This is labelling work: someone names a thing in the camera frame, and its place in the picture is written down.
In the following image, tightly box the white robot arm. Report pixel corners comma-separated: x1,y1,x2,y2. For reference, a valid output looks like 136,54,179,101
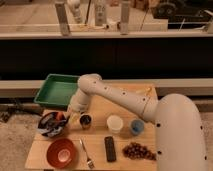
68,74,208,171

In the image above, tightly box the white plastic cup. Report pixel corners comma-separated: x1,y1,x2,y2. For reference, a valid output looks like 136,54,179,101
107,115,124,133

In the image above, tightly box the silver metal fork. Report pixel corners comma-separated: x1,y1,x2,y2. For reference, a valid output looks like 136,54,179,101
80,139,95,169

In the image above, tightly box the dark metal can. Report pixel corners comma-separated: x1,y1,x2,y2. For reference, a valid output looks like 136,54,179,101
80,115,92,130

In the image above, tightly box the red bowl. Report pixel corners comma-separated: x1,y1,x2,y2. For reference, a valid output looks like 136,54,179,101
46,138,76,169

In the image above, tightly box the bunch of dark grapes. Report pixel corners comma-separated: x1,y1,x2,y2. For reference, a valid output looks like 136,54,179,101
122,142,156,161

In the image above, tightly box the black remote control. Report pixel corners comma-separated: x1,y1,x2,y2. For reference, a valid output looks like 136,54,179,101
104,136,116,162

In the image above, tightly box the purple bowl with items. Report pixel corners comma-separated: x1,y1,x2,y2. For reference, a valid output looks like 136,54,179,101
37,111,69,137

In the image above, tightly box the green plastic tray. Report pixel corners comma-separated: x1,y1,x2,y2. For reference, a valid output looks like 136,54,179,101
34,74,78,109

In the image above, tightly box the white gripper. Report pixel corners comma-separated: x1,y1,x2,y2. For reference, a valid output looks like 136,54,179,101
68,90,89,113

